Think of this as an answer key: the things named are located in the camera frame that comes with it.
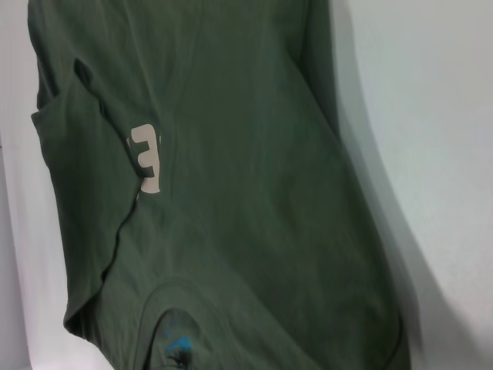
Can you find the dark green FREE T-shirt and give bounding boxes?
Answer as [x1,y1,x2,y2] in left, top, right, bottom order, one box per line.
[26,0,413,370]

